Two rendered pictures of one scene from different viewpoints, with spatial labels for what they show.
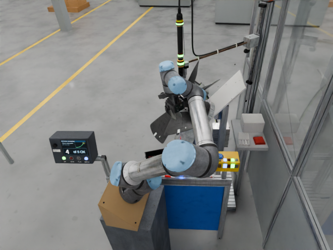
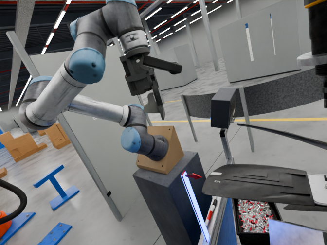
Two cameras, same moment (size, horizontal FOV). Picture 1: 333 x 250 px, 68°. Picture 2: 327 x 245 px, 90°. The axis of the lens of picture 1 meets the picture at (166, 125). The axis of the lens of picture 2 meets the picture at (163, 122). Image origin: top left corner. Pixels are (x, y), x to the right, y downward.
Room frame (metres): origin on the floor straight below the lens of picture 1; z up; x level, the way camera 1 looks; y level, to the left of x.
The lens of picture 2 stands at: (1.37, -0.48, 1.53)
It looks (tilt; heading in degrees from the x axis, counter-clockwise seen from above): 18 degrees down; 121
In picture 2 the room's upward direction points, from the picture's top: 20 degrees counter-clockwise
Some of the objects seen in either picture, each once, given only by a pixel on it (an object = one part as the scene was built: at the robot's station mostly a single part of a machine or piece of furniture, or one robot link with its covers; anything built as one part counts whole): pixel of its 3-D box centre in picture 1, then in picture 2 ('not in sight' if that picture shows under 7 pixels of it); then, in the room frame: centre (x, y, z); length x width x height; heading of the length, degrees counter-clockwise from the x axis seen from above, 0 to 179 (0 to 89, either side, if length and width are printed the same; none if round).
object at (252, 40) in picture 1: (251, 40); not in sight; (1.77, -0.67, 1.55); 0.10 x 0.07 x 0.08; 118
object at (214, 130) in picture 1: (220, 135); not in sight; (1.66, -0.48, 0.73); 0.15 x 0.09 x 0.22; 83
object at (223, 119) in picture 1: (219, 154); not in sight; (1.57, -0.47, 0.58); 0.09 x 0.04 x 1.15; 173
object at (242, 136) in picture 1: (243, 139); not in sight; (1.44, -0.61, 0.87); 0.15 x 0.09 x 0.02; 169
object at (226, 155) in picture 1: (225, 161); not in sight; (1.09, -0.37, 1.02); 0.16 x 0.10 x 0.11; 83
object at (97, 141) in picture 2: not in sight; (115, 120); (-0.20, 1.04, 1.10); 1.21 x 0.05 x 2.20; 83
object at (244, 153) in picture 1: (241, 167); not in sight; (1.53, -0.68, 0.42); 0.04 x 0.04 x 0.83; 83
